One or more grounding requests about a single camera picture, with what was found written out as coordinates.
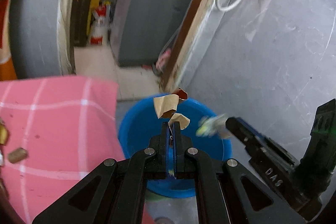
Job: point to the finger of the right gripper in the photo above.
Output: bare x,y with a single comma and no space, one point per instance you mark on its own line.
250,128
239,129

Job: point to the yellow potato piece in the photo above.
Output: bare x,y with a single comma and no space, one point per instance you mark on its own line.
4,134

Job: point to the multicolour hanging cloth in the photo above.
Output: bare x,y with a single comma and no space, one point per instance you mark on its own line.
6,67

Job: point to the brown cork stick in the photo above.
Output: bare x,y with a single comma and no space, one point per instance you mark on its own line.
17,155

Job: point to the pink checked tablecloth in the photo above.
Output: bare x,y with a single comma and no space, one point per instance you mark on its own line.
67,125

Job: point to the brown paper scrap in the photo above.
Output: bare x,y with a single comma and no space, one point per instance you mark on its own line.
166,108

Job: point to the grey washing machine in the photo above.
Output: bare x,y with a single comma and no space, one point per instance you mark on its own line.
141,29

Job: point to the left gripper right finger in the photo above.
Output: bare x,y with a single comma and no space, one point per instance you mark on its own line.
226,191

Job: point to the pink slipper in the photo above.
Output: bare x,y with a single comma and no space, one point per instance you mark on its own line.
161,62

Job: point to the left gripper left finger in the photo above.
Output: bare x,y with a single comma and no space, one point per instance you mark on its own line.
114,192

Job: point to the green white wrapper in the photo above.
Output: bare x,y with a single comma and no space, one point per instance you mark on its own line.
210,126

